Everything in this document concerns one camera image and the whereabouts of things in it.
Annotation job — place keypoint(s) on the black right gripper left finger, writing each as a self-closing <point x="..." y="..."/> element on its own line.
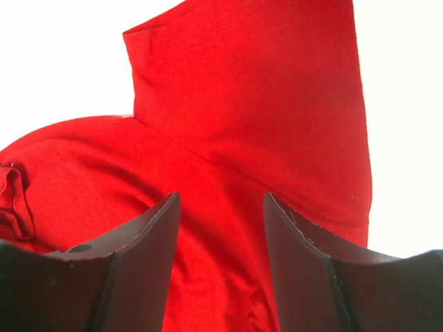
<point x="116" y="282"/>

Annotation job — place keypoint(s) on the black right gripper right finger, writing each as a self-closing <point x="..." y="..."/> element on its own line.
<point x="325" y="283"/>

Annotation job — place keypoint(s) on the red t shirt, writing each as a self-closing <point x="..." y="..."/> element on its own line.
<point x="233" y="99"/>

